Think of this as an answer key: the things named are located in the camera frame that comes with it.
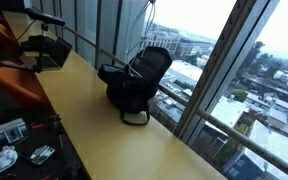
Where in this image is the black backpack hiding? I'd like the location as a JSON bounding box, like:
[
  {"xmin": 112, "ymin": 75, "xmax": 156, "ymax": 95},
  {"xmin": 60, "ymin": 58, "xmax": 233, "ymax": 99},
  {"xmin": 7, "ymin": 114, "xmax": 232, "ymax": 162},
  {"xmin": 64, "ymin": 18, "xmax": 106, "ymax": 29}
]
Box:
[{"xmin": 98, "ymin": 46, "xmax": 172, "ymax": 126}]

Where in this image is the orange chair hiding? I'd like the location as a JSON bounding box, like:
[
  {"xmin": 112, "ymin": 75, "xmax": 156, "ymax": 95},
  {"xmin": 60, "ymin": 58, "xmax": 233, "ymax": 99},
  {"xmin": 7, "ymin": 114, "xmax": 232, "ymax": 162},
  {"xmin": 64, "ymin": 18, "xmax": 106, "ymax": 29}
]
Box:
[{"xmin": 0, "ymin": 14, "xmax": 48, "ymax": 107}]

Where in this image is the black camera on stand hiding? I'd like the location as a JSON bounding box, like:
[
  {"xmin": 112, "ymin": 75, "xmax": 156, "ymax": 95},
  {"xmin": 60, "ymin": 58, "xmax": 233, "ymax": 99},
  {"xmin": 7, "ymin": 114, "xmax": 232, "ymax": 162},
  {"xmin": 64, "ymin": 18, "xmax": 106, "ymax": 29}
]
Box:
[{"xmin": 0, "ymin": 8, "xmax": 65, "ymax": 73}]

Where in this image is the metal window handrail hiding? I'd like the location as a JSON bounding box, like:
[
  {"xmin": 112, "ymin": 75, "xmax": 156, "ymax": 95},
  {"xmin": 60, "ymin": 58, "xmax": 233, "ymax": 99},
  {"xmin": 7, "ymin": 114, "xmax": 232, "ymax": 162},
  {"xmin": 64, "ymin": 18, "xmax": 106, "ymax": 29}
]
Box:
[{"xmin": 62, "ymin": 24, "xmax": 288, "ymax": 180}]

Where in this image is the white charger with cable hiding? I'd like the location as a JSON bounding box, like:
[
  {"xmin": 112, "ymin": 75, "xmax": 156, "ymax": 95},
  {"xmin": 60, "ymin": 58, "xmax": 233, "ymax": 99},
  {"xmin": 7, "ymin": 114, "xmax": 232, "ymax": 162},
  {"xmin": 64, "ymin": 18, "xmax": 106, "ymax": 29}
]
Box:
[{"xmin": 126, "ymin": 0, "xmax": 156, "ymax": 77}]

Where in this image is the small green circuit board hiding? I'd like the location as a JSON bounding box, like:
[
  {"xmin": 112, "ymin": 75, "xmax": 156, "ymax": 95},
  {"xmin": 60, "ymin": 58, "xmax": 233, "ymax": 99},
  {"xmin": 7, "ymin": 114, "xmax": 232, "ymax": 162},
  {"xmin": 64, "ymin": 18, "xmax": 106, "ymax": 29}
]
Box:
[{"xmin": 30, "ymin": 145, "xmax": 55, "ymax": 165}]

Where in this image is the black laptop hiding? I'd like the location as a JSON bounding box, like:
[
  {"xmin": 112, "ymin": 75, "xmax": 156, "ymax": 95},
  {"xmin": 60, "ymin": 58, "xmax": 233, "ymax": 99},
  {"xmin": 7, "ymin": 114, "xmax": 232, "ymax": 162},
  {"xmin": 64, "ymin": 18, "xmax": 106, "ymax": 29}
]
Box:
[{"xmin": 20, "ymin": 37, "xmax": 72, "ymax": 71}]

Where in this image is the silver aluminium rail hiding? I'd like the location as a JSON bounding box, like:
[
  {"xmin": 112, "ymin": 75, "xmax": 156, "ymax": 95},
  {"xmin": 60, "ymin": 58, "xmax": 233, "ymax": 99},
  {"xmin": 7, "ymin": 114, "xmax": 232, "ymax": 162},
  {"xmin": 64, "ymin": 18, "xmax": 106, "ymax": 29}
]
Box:
[{"xmin": 0, "ymin": 118, "xmax": 27, "ymax": 144}]

